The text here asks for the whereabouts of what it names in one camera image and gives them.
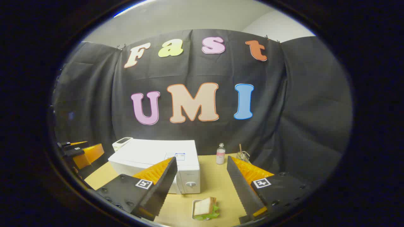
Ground small clear bottle pink label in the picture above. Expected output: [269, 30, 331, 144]
[216, 143, 226, 165]

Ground sandwich with lettuce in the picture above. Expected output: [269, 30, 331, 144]
[193, 197, 220, 220]

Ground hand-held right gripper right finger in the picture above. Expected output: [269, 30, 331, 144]
[227, 156, 316, 225]

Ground white toaster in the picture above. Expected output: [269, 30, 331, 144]
[112, 137, 134, 152]

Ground glass beaker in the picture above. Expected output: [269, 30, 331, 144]
[236, 151, 251, 164]

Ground white microwave oven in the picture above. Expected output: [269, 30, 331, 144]
[108, 139, 201, 195]

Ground small white plastic tray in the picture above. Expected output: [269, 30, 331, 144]
[191, 199, 210, 221]

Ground black backdrop cloth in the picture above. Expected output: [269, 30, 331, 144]
[52, 29, 353, 183]

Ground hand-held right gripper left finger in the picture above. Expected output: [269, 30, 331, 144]
[95, 157, 178, 221]

